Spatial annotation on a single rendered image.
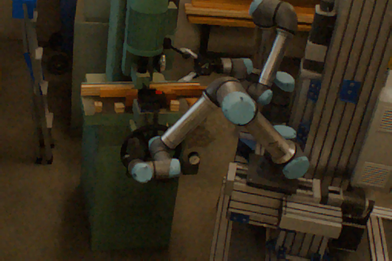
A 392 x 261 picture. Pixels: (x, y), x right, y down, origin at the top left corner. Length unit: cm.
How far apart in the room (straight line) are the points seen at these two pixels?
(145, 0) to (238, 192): 96
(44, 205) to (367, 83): 200
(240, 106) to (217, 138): 214
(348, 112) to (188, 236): 129
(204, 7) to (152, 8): 223
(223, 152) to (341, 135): 158
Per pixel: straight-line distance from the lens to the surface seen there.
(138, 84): 292
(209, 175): 403
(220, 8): 494
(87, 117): 284
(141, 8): 272
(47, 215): 362
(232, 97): 226
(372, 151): 285
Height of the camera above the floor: 244
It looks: 30 degrees down
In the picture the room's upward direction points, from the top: 6 degrees clockwise
